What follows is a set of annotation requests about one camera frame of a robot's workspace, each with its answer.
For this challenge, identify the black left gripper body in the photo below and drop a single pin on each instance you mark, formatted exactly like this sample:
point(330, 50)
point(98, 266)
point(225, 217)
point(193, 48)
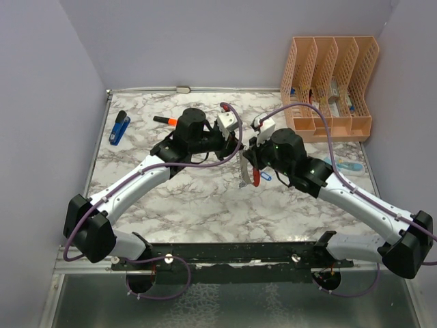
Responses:
point(211, 141)

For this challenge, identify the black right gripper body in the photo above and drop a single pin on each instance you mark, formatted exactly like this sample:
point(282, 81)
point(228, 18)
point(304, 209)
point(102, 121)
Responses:
point(263, 156)

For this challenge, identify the blue key tag with key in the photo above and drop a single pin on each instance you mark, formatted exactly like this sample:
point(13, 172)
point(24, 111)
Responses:
point(265, 176)

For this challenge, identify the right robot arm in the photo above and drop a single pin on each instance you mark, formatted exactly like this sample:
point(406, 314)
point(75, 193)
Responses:
point(404, 239)

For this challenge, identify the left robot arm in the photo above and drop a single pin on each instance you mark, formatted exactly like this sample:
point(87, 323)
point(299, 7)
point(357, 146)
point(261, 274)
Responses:
point(89, 220)

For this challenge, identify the black orange highlighter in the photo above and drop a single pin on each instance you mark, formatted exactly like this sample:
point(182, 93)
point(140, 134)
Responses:
point(164, 120)

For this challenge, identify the light blue packaged item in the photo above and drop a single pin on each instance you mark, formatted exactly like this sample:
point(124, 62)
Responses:
point(348, 168)

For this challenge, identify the blue black stapler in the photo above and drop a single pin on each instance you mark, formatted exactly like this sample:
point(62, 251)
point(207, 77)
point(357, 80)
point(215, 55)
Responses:
point(121, 124)

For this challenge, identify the peach plastic desk organizer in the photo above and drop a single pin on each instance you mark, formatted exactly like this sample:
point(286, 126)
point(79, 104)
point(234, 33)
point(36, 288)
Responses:
point(330, 76)

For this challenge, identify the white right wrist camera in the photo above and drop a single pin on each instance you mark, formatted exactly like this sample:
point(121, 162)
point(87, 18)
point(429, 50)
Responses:
point(265, 129)

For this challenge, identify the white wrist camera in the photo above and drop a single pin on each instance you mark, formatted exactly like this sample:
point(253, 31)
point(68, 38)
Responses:
point(265, 129)
point(227, 123)

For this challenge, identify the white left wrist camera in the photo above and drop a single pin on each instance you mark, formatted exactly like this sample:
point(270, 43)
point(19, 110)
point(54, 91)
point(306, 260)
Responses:
point(227, 123)

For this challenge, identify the white wall clip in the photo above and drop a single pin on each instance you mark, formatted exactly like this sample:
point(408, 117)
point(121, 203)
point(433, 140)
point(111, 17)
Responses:
point(183, 89)

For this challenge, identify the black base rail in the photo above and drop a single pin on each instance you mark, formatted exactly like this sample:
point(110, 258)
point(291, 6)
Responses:
point(232, 263)

